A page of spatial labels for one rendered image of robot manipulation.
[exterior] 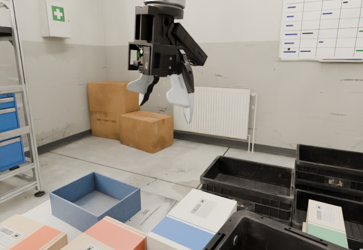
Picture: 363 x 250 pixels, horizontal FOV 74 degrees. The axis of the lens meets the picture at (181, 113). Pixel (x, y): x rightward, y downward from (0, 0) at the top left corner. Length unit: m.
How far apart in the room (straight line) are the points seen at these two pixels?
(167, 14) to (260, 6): 2.62
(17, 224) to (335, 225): 0.65
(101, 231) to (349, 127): 2.79
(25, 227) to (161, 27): 0.50
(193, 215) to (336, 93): 2.57
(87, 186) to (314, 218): 0.63
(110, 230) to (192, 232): 0.17
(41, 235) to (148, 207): 0.29
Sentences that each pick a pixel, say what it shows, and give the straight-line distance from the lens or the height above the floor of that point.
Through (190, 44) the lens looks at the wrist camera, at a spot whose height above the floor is 1.16.
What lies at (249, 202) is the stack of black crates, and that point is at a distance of 1.12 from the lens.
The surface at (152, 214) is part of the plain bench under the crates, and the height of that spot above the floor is 0.70.
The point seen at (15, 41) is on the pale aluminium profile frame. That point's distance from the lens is 2.18.
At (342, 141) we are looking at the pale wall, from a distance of 3.10.
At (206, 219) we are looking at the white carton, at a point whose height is 0.79.
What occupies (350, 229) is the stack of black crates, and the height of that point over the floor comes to 0.38.
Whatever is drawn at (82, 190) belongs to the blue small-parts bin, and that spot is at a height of 0.72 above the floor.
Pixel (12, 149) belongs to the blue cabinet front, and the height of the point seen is 0.46.
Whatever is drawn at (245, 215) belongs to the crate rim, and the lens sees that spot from 0.35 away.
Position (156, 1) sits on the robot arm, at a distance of 0.44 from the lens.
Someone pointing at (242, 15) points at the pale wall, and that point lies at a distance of 3.05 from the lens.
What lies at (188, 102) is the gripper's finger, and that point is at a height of 1.05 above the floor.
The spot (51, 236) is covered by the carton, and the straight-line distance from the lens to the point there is 0.61.
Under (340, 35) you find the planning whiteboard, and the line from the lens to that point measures 2.96.
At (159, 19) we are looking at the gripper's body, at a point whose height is 1.19.
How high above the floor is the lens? 1.13
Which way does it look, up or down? 13 degrees down
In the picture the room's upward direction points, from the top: straight up
